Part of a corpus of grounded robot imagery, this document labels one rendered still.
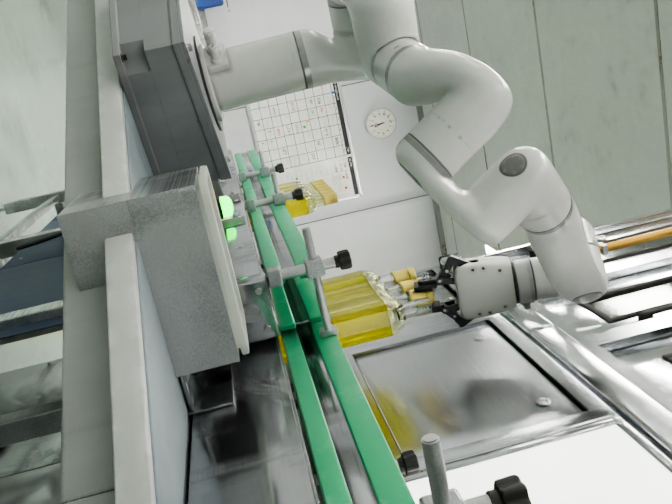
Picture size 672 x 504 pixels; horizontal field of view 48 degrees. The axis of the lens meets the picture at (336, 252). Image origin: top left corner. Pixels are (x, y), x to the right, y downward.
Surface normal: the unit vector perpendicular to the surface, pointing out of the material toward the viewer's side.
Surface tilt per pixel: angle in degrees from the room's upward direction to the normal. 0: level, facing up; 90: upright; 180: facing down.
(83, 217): 90
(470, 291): 111
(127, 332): 90
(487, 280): 105
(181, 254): 90
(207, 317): 90
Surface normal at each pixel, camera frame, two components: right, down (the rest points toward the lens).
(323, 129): 0.16, 0.23
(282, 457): -0.20, -0.94
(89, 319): -0.09, -0.69
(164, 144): 0.24, 0.69
